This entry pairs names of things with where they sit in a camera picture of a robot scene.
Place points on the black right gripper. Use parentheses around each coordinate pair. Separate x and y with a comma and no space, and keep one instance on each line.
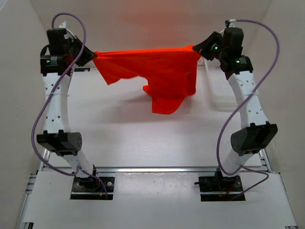
(204,48)

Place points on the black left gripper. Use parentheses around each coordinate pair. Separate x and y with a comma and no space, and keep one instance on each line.
(87,56)

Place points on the orange shorts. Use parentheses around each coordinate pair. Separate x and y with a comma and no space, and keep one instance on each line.
(171,73)

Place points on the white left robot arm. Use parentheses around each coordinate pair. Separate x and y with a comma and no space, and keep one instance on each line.
(56,135)

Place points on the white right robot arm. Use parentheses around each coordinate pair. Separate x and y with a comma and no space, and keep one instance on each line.
(256,131)

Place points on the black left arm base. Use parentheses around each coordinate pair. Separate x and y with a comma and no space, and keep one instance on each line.
(93,189)

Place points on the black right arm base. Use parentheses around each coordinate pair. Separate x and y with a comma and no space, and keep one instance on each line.
(218,188)

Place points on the white plastic mesh basket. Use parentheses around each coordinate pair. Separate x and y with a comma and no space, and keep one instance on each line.
(222,94)

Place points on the black corner bracket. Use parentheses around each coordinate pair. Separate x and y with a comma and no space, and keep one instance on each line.
(82,69)

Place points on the left side aluminium rail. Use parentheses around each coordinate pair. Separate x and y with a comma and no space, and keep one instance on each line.
(46,156)

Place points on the right side aluminium rail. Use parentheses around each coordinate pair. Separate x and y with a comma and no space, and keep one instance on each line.
(264,160)

